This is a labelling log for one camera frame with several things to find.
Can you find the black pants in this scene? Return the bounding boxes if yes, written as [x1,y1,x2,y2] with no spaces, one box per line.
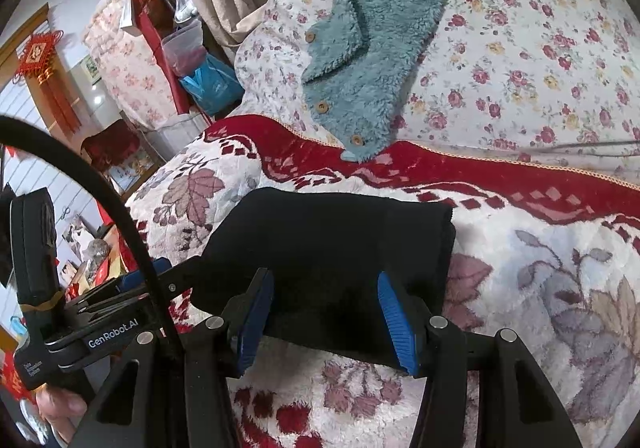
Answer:
[191,188,456,371]

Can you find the left hand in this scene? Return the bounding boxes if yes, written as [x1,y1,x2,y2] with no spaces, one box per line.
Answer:
[36,385,87,445]

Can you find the red white floral blanket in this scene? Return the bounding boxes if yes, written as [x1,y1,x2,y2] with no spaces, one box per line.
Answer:
[117,113,640,448]

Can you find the red Chinese knot decoration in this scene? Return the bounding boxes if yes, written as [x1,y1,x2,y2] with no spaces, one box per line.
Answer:
[15,30,80,136]

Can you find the blue plastic bag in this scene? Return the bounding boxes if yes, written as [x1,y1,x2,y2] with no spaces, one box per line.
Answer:
[180,54,244,117]

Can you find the white floral quilt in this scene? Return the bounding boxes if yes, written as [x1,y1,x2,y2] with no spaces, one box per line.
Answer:
[234,0,639,182]

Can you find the teal fleece jacket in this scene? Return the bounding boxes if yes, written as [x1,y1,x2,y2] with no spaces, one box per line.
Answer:
[302,0,448,162]

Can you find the black cable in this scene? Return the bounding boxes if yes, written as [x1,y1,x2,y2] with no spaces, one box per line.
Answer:
[0,114,184,354]

